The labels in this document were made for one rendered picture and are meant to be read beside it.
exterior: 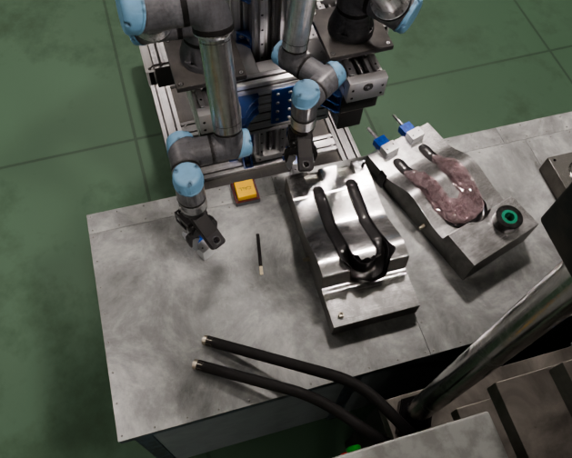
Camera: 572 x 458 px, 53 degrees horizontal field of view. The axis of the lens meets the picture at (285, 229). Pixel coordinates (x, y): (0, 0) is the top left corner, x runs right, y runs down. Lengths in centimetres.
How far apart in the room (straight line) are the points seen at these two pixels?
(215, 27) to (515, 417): 101
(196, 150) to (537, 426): 99
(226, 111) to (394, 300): 71
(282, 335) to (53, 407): 119
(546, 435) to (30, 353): 204
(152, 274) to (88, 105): 165
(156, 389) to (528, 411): 94
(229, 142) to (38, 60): 218
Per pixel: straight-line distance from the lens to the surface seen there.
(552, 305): 86
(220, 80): 143
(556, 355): 188
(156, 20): 134
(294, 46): 169
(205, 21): 136
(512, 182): 208
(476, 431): 100
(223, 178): 262
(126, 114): 318
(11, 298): 279
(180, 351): 168
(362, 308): 166
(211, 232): 160
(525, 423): 123
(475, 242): 178
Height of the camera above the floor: 240
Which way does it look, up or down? 62 degrees down
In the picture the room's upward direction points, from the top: 5 degrees clockwise
